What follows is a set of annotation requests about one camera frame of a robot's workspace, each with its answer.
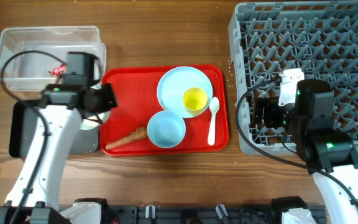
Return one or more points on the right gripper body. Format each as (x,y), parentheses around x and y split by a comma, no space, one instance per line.
(275,115)

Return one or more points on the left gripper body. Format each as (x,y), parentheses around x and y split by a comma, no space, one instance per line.
(107,99)

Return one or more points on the pale green bowl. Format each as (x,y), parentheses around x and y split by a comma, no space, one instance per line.
(90,125)

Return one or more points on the red snack wrapper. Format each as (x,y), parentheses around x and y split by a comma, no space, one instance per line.
(58,71)

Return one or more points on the white plastic spoon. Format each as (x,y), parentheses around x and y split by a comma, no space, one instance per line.
(214,108)

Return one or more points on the large light blue plate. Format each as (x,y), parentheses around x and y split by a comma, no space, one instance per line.
(175,82)

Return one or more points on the light blue bowl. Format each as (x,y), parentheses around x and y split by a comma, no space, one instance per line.
(166,129)

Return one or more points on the yellow plastic cup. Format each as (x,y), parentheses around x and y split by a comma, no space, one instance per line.
(194,100)

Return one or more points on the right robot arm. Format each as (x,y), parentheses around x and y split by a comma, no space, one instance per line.
(329,155)

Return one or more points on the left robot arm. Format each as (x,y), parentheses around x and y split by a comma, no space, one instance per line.
(61,109)

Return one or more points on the grey dishwasher rack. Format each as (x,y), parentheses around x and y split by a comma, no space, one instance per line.
(319,37)

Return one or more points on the red serving tray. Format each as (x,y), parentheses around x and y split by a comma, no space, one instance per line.
(135,90)

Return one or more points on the brown carrot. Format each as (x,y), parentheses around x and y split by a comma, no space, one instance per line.
(137,135)

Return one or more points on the black tray bin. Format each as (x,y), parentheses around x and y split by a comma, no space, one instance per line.
(24,122)

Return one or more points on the clear plastic bin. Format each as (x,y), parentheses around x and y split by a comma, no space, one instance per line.
(29,72)

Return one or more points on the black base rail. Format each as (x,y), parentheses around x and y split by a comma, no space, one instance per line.
(181,215)

